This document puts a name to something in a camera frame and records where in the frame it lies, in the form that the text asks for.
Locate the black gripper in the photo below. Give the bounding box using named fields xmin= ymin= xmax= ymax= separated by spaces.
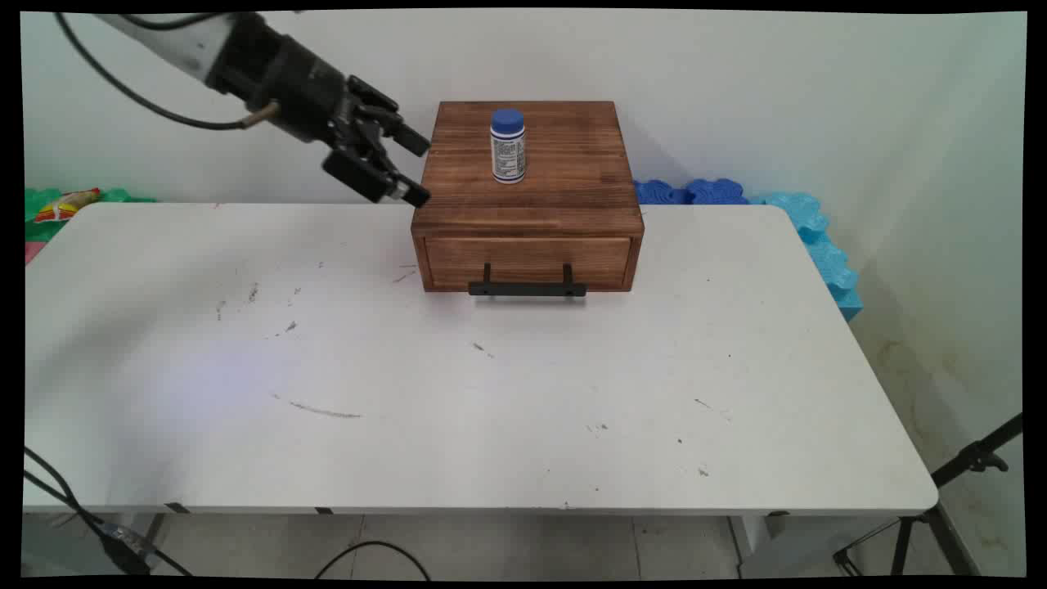
xmin=206 ymin=12 xmax=433 ymax=209

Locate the white bottle with blue cap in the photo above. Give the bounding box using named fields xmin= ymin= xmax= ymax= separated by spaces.
xmin=489 ymin=108 xmax=527 ymax=186

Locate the brown wooden drawer cabinet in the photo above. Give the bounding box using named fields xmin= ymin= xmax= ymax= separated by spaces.
xmin=410 ymin=101 xmax=646 ymax=295

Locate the dark blue foam mat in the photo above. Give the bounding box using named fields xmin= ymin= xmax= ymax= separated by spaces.
xmin=632 ymin=178 xmax=750 ymax=207

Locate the red yellow snack packet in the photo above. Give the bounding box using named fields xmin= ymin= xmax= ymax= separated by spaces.
xmin=33 ymin=187 xmax=101 ymax=224

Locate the green plastic bag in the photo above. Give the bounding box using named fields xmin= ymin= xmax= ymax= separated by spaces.
xmin=25 ymin=187 xmax=158 ymax=244

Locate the light blue foam mat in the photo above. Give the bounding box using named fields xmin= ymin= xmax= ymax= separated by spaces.
xmin=748 ymin=191 xmax=865 ymax=322

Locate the white table leg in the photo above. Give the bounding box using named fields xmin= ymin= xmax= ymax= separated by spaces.
xmin=726 ymin=514 xmax=819 ymax=578

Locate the black tripod stand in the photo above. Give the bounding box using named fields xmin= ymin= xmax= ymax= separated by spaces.
xmin=832 ymin=412 xmax=1024 ymax=578

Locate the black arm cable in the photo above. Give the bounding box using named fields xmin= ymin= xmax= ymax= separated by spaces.
xmin=53 ymin=12 xmax=281 ymax=133

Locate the black looped floor cable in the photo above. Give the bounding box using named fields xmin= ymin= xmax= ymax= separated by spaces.
xmin=314 ymin=539 xmax=433 ymax=581

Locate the thin black floor cable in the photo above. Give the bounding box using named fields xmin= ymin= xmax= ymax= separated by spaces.
xmin=23 ymin=445 xmax=107 ymax=524

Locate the black floor cable with connector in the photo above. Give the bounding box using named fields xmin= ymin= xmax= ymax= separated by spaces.
xmin=23 ymin=468 xmax=194 ymax=578

